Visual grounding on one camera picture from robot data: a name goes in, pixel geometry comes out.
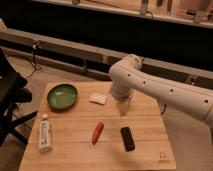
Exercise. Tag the white sponge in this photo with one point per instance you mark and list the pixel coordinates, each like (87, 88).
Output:
(98, 98)

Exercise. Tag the white tube bottle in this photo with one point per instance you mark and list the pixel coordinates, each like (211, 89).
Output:
(45, 134)

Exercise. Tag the black chair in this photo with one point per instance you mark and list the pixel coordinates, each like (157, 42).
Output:
(12, 92)

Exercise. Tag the orange carrot toy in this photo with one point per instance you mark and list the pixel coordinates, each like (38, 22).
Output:
(97, 132)

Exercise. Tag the black rectangular remote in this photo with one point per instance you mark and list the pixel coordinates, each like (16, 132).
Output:
(127, 139)

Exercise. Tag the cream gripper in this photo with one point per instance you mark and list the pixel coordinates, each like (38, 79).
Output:
(123, 107)

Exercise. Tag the green ceramic bowl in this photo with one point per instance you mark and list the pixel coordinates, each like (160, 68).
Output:
(62, 96)

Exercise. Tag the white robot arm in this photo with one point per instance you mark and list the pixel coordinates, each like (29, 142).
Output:
(126, 75)

